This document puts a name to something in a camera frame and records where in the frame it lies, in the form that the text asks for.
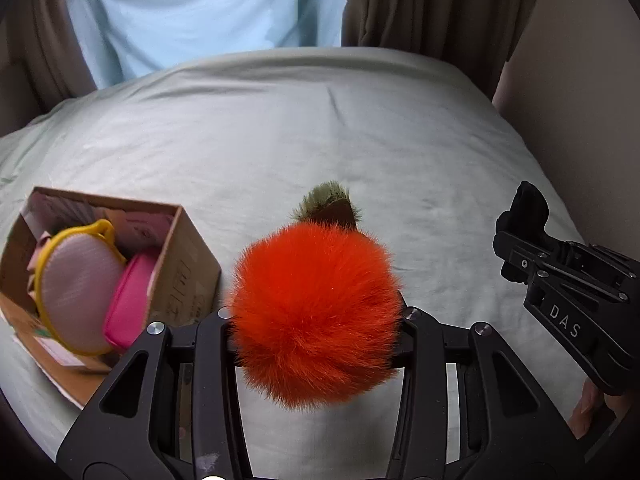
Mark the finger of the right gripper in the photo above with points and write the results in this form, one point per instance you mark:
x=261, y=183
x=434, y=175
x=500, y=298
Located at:
x=554, y=246
x=518, y=251

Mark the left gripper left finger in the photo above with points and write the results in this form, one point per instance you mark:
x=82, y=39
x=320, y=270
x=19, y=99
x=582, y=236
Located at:
x=169, y=409

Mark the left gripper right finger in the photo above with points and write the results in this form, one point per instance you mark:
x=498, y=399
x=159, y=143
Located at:
x=470, y=409

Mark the magenta leather pouch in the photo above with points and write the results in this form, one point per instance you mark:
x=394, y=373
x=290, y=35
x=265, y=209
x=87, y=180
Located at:
x=126, y=314

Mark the yellow rimmed mesh sponge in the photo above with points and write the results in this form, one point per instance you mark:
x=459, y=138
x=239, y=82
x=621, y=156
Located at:
x=87, y=267

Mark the orange fluffy pompom toy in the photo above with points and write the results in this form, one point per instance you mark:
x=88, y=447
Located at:
x=315, y=306

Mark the black sock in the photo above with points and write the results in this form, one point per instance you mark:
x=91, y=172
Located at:
x=527, y=216

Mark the pink cloth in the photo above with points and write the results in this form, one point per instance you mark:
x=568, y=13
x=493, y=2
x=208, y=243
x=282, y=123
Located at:
x=39, y=275

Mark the person's right hand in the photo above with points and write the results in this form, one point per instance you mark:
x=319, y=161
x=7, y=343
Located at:
x=592, y=398

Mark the pale green bed sheet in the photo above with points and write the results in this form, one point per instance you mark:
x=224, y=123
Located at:
x=237, y=141

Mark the brown cardboard box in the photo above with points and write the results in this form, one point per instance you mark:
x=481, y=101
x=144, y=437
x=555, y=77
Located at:
x=182, y=291

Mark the brown drape curtain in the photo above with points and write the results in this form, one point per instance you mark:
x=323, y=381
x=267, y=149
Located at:
x=476, y=36

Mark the brown drape left side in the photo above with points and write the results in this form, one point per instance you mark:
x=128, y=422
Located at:
x=41, y=61

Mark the light blue sheer curtain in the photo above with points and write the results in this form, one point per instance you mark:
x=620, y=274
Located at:
x=127, y=39

